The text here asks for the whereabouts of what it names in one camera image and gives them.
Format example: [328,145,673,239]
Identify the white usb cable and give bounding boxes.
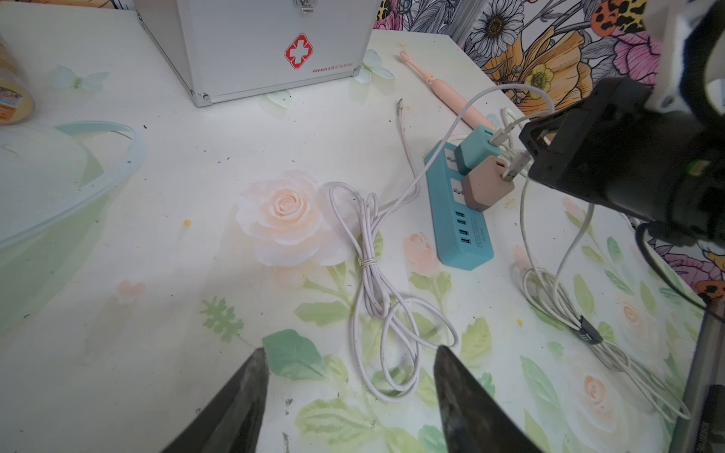
[327,83,556,403]

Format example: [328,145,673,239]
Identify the small amber bottle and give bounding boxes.
[0,41,35,126]

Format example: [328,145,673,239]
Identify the teal power strip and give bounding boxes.
[425,143,494,271]

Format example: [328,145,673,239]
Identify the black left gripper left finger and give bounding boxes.
[164,348,269,453]

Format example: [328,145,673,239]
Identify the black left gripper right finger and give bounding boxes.
[433,347,539,453]

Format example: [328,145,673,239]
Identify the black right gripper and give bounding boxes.
[519,77,724,243]

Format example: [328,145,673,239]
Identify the silver first aid case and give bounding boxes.
[135,0,379,107]

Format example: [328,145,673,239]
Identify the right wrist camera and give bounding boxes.
[644,0,724,114]

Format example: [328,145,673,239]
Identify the pink electric toothbrush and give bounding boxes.
[400,51,496,130]

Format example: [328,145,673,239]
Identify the teal small plug block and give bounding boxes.
[454,126,500,175]

